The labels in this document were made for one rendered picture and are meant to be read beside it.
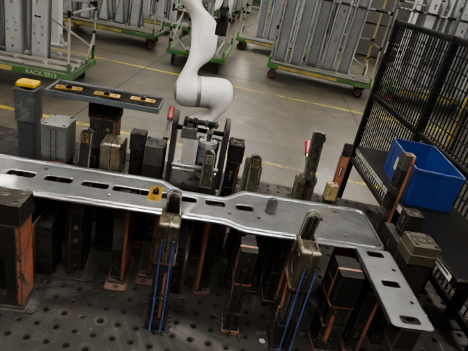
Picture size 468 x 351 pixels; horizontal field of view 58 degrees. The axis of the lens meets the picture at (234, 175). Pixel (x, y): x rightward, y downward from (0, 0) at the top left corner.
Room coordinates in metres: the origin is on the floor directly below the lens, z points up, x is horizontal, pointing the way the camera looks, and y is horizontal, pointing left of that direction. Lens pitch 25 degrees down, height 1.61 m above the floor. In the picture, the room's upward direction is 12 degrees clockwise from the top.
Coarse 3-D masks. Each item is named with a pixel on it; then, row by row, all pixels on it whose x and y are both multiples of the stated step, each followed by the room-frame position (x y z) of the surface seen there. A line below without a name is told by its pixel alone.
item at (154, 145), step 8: (152, 144) 1.23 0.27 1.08; (160, 144) 1.24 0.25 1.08; (144, 152) 1.21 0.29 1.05; (152, 152) 1.21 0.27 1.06; (160, 152) 1.21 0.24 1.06; (144, 160) 1.21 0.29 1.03; (152, 160) 1.21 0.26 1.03; (160, 160) 1.21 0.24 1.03; (144, 168) 1.21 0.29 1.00; (152, 168) 1.21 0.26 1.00; (160, 168) 1.21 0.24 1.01; (144, 176) 1.21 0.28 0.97; (152, 176) 1.21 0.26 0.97; (160, 176) 1.21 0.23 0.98; (144, 192) 1.22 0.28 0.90; (144, 216) 1.21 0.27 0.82; (136, 224) 1.21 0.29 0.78; (144, 224) 1.21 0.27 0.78; (136, 232) 1.21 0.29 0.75; (144, 232) 1.22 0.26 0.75; (136, 240) 1.21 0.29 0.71
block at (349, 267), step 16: (336, 256) 0.96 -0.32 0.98; (336, 272) 0.91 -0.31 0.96; (352, 272) 0.90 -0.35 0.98; (336, 288) 0.88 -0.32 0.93; (352, 288) 0.89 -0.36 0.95; (320, 304) 0.95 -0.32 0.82; (336, 304) 0.88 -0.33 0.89; (352, 304) 0.89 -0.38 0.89; (320, 320) 0.91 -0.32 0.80; (336, 320) 0.89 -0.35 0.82; (304, 336) 0.94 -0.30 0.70; (320, 336) 0.89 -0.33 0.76; (336, 336) 0.89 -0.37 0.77
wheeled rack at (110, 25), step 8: (64, 16) 8.05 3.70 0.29; (72, 16) 8.09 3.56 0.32; (64, 24) 8.07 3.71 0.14; (80, 24) 7.98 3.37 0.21; (88, 24) 7.98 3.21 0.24; (96, 24) 8.00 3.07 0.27; (104, 24) 8.11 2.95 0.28; (112, 24) 8.11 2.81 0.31; (120, 24) 8.35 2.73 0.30; (128, 24) 8.59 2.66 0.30; (144, 24) 8.70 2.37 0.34; (120, 32) 8.01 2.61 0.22; (128, 32) 8.03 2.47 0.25; (136, 32) 8.06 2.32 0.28; (144, 32) 8.14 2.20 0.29; (152, 32) 8.17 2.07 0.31; (160, 32) 8.63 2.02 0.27; (152, 40) 8.19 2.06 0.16
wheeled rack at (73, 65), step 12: (72, 0) 5.34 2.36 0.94; (96, 0) 5.39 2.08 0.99; (72, 12) 4.57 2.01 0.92; (96, 12) 5.40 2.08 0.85; (60, 24) 5.31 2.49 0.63; (0, 48) 4.94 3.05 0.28; (0, 60) 4.46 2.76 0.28; (12, 60) 4.50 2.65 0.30; (24, 60) 4.54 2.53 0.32; (36, 60) 4.76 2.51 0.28; (48, 60) 4.77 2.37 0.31; (60, 60) 4.97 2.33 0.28; (72, 60) 5.01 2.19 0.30; (84, 60) 5.08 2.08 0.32; (24, 72) 4.40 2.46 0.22; (36, 72) 4.42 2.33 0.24; (48, 72) 4.43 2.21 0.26; (60, 72) 4.48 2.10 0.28; (72, 72) 4.58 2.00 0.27; (84, 72) 5.30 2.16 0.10
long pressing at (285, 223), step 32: (0, 160) 1.06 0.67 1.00; (32, 160) 1.09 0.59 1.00; (64, 192) 0.96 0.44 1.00; (96, 192) 1.00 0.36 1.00; (192, 192) 1.10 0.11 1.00; (224, 224) 0.98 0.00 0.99; (256, 224) 1.01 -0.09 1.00; (288, 224) 1.04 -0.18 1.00; (320, 224) 1.08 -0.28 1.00; (352, 224) 1.12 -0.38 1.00
